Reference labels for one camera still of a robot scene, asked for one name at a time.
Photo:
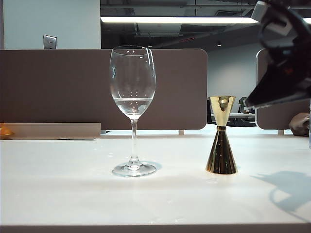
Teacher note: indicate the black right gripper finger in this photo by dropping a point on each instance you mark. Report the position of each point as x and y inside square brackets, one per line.
[279, 89]

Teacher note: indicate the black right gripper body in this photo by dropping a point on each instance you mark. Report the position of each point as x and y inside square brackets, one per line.
[298, 43]

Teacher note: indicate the gold double-cone jigger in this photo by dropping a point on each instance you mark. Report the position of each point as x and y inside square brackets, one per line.
[221, 157]

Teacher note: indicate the clear wine glass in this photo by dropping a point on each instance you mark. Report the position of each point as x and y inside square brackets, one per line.
[132, 109]

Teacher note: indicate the brown desk partition rounded corner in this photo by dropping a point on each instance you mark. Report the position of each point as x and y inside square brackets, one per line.
[279, 116]

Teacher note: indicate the brown crumpled bag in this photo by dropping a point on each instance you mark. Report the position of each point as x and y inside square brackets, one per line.
[298, 123]

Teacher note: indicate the small potted green plant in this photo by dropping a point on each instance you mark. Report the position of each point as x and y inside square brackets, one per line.
[246, 111]

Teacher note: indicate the white background desk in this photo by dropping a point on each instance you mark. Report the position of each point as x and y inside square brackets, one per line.
[243, 116]

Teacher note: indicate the small ceiling spotlight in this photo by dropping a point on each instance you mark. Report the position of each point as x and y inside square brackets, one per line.
[218, 44]

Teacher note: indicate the black office chair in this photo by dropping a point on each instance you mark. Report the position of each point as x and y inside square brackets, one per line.
[209, 119]

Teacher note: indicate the long ceiling light strip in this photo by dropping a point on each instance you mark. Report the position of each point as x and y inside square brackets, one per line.
[170, 20]

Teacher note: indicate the wide brown desk partition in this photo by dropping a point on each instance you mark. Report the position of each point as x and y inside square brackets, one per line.
[60, 85]

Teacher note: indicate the orange yellow object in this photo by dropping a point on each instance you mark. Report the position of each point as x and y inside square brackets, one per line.
[5, 132]

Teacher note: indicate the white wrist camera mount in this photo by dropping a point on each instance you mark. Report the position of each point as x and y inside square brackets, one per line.
[258, 9]

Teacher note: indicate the metal wall switch plate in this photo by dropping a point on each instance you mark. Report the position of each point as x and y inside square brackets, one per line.
[49, 42]

